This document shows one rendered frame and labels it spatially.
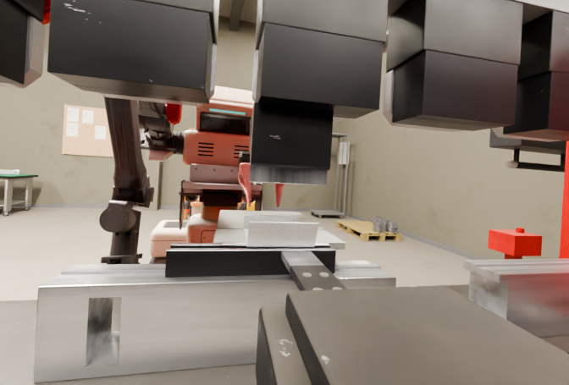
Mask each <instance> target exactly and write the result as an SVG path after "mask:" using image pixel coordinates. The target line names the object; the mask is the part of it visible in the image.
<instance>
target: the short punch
mask: <svg viewBox="0 0 569 385"><path fill-rule="evenodd" d="M333 116H334V111H328V110H320V109H312V108H304V107H289V106H281V105H273V104H265V103H257V102H254V105H253V111H252V126H251V155H250V178H249V182H262V183H280V184H315V185H327V174H328V170H329V169H330V160H331V146H332V131H333Z"/></svg>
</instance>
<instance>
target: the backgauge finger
mask: <svg viewBox="0 0 569 385"><path fill-rule="evenodd" d="M281 259H282V261H283V262H284V264H285V266H286V267H287V269H288V271H289V273H290V275H291V277H292V278H293V280H294V281H295V283H296V286H297V288H298V289H299V290H300V291H290V292H288V294H287V296H286V303H285V305H264V306H262V307H261V308H260V311H259V315H258V330H257V358H256V378H257V385H569V354H568V353H566V352H564V351H562V350H561V349H558V348H556V347H555V346H554V345H552V344H549V343H547V342H546V341H544V340H543V339H541V338H538V337H537V336H535V335H533V334H531V333H530V332H528V331H526V330H524V329H522V328H521V327H519V326H517V325H515V324H513V323H512V322H509V321H507V320H506V319H505V318H503V317H501V316H498V315H496V314H495V313H493V312H492V311H489V310H488V309H486V308H484V307H482V306H481V305H479V304H477V303H475V302H473V301H471V300H470V299H468V298H466V297H464V296H463V295H461V294H458V293H457V292H456V291H454V290H452V289H449V288H447V287H445V286H425V287H401V288H377V289H347V288H346V287H345V286H344V285H343V284H342V283H341V282H340V281H339V279H338V278H337V277H336V276H335V275H334V274H333V273H332V272H331V271H330V270H329V269H328V268H327V267H326V266H325V265H324V264H323V263H322V262H321V261H320V260H319V259H318V258H317V257H316V256H315V255H314V254H313V253H312V252H311V251H281Z"/></svg>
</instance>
